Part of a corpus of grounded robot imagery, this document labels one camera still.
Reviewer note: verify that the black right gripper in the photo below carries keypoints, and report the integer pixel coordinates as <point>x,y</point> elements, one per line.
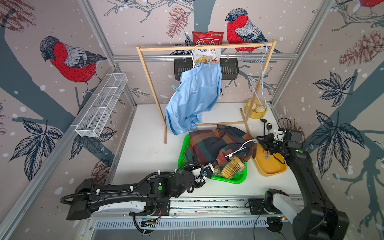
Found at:
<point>265,141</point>

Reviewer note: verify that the dark multicolour plaid shirt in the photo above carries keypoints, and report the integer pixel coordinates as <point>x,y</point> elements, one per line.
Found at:
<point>211,146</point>

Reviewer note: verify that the yellow plaid long-sleeve shirt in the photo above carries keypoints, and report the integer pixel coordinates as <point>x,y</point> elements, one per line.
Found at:
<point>228,170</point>

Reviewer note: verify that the white wire hanger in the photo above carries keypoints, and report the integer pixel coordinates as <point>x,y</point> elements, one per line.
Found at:
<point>196,55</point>
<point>253,141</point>

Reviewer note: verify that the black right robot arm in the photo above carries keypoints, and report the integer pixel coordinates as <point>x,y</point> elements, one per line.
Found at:
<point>319,219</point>

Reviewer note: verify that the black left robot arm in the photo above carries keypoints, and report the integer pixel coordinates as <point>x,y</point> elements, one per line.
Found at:
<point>155,191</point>

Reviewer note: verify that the light blue long-sleeve shirt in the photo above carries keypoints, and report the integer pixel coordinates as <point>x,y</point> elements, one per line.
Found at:
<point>197,93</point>

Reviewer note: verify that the yellow plastic tray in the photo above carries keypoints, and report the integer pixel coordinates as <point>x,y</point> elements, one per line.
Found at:
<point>273,166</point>

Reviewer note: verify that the green plastic mesh basket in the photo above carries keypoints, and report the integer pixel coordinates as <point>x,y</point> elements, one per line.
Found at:
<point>237,179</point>

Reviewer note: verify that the teal clothespin on blue shirt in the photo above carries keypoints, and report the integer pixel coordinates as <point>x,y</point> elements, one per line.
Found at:
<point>175,88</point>

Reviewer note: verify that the white cassava chips bag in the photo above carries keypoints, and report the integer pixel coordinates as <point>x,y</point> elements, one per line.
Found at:
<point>210,56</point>

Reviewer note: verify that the red Chuba chips bag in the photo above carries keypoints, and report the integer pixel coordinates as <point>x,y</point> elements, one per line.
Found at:
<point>208,38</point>

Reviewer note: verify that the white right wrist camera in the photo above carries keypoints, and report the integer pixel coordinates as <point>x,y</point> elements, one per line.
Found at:
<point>289,135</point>

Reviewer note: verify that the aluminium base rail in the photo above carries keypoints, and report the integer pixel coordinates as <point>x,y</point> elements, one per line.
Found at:
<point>195,207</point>

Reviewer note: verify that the black wall-mounted basket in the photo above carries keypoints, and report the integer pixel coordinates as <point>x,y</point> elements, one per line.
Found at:
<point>230,68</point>

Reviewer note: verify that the white wire mesh shelf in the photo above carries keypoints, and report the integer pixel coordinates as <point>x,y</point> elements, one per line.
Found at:
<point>96,117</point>

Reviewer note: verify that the aluminium frame corner post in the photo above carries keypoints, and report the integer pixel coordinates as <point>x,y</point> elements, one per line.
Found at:
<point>99,34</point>

